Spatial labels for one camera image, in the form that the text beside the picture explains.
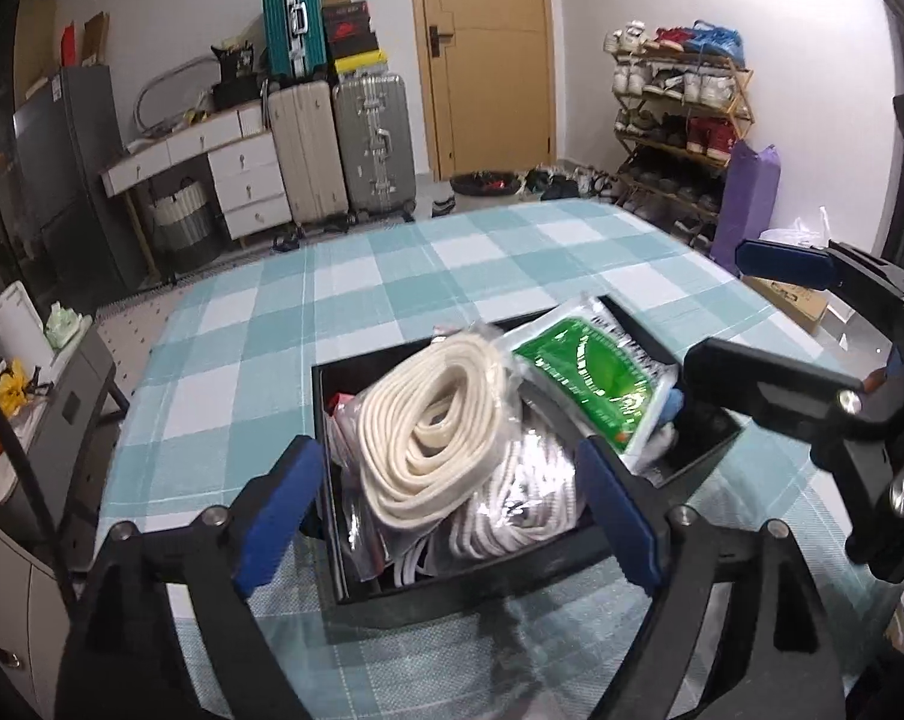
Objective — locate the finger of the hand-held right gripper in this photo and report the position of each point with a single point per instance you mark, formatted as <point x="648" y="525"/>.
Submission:
<point x="766" y="390"/>
<point x="785" y="262"/>

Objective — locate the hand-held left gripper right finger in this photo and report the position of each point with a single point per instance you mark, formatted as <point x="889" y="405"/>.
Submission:
<point x="617" y="510"/>

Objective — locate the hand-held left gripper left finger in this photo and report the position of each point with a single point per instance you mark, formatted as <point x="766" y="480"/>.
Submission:
<point x="272" y="525"/>

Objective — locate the black cardboard box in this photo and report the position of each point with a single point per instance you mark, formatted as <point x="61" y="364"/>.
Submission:
<point x="332" y="525"/>

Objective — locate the white plush toy blue tail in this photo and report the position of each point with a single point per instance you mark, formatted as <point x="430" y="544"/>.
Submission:
<point x="665" y="435"/>

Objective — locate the white green medicine packet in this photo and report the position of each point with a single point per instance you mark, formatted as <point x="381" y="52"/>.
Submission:
<point x="594" y="375"/>

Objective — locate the white plastic bag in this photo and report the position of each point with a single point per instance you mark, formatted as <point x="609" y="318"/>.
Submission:
<point x="796" y="229"/>

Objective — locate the brown cardboard carton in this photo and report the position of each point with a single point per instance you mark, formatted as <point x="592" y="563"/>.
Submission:
<point x="793" y="300"/>

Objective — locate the purple fabric bag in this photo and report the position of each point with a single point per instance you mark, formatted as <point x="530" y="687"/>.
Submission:
<point x="748" y="202"/>

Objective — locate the wooden shoe rack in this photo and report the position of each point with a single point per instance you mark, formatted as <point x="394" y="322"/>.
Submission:
<point x="684" y="127"/>

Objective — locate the teal checked tablecloth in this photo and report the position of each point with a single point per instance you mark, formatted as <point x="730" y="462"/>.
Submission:
<point x="272" y="330"/>

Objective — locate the pile of shoes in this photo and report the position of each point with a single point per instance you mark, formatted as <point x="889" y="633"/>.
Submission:
<point x="572" y="181"/>

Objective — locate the grey side cabinet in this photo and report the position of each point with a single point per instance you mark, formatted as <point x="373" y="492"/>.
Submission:
<point x="69" y="405"/>

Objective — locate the dark slipper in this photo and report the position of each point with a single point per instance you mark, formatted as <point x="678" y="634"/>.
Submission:
<point x="287" y="240"/>
<point x="444" y="204"/>

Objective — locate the yellow plastic bag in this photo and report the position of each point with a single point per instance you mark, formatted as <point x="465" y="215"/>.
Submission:
<point x="5" y="397"/>

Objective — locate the black round basket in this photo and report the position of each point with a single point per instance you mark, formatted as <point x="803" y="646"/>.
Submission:
<point x="482" y="184"/>

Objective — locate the woven laundry basket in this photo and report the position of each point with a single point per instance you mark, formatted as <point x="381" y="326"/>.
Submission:
<point x="182" y="214"/>

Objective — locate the white drawer desk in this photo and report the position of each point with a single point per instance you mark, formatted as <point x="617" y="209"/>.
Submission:
<point x="249" y="180"/>

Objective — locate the wooden door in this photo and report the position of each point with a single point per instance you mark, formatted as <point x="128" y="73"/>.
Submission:
<point x="489" y="75"/>

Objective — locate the beige suitcase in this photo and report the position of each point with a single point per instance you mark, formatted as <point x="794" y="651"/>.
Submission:
<point x="309" y="157"/>

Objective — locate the silver suitcase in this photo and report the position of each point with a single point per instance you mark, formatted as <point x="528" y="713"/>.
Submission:
<point x="373" y="142"/>

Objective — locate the grey refrigerator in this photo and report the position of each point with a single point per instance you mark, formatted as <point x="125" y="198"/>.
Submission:
<point x="77" y="165"/>

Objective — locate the black handbag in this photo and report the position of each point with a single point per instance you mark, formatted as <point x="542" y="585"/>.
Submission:
<point x="238" y="79"/>

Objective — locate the black yellow shoe box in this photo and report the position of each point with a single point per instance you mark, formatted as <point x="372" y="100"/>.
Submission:
<point x="362" y="67"/>

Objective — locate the red black shoe box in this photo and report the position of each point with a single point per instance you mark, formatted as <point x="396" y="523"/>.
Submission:
<point x="349" y="22"/>

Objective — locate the teal suitcase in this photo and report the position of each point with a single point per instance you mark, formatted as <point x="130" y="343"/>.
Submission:
<point x="294" y="22"/>

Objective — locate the flat cardboard piece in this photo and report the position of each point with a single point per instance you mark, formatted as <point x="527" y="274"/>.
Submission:
<point x="97" y="41"/>

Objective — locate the red flat packet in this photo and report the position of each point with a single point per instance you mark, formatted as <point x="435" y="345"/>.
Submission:
<point x="70" y="49"/>

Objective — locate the oval metal frame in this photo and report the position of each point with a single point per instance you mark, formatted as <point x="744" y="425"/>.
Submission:
<point x="146" y="101"/>

